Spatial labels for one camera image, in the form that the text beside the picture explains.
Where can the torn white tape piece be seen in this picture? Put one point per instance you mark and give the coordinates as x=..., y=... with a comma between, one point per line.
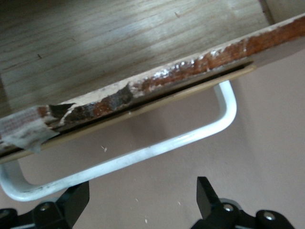
x=21, y=128

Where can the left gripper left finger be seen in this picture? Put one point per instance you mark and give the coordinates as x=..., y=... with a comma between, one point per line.
x=74, y=200

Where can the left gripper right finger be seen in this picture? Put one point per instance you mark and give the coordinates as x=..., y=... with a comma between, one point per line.
x=209, y=202

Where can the light wood drawer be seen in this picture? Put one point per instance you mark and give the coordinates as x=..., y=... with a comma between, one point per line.
x=119, y=47

